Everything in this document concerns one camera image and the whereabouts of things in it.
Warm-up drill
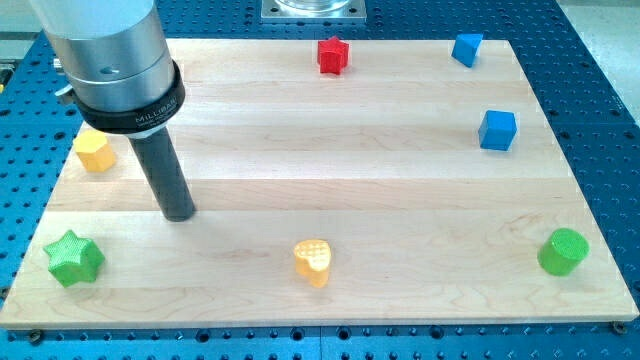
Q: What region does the blue triangular block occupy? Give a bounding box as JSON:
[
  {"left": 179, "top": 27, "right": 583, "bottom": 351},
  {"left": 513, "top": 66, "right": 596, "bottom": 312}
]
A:
[{"left": 451, "top": 33, "right": 484, "bottom": 68}]

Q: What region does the green star block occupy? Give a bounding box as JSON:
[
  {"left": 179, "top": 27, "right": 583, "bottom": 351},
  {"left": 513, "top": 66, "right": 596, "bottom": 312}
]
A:
[{"left": 43, "top": 230, "right": 105, "bottom": 288}]

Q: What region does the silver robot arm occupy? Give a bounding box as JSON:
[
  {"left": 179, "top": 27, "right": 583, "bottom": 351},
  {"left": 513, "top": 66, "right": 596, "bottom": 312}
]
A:
[{"left": 30, "top": 0, "right": 185, "bottom": 138}]

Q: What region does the light wooden board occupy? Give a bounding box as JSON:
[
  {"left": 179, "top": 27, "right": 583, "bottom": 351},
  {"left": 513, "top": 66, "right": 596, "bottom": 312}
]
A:
[{"left": 1, "top": 39, "right": 638, "bottom": 329}]

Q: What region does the green cylinder block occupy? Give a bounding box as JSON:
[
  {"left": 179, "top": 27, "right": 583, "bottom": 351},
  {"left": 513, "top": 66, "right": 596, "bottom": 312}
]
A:
[{"left": 537, "top": 228, "right": 590, "bottom": 276}]

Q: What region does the blue cube block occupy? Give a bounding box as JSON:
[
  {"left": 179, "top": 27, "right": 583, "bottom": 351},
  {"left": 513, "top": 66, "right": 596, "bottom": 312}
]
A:
[{"left": 478, "top": 110, "right": 518, "bottom": 151}]

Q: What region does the yellow heart block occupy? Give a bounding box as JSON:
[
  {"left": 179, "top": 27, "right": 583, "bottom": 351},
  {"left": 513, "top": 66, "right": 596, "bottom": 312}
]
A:
[{"left": 293, "top": 239, "right": 332, "bottom": 288}]

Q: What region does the red star block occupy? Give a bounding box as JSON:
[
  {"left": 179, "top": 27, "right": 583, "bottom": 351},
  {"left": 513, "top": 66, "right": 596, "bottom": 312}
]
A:
[{"left": 317, "top": 36, "right": 350, "bottom": 75}]

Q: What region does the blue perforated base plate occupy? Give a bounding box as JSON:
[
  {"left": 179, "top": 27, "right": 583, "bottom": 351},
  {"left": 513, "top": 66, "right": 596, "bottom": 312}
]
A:
[{"left": 1, "top": 0, "right": 639, "bottom": 359}]

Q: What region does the yellow hexagon block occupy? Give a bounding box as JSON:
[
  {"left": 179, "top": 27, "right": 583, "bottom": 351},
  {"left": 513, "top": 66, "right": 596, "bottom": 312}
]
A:
[{"left": 73, "top": 130, "right": 116, "bottom": 172}]

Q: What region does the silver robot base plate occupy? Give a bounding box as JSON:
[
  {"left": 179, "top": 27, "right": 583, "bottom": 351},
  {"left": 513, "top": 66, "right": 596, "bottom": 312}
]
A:
[{"left": 260, "top": 0, "right": 367, "bottom": 23}]

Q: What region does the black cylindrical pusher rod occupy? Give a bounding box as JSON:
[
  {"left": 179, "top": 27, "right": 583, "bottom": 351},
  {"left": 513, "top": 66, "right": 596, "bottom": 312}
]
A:
[{"left": 129, "top": 128, "right": 195, "bottom": 222}]

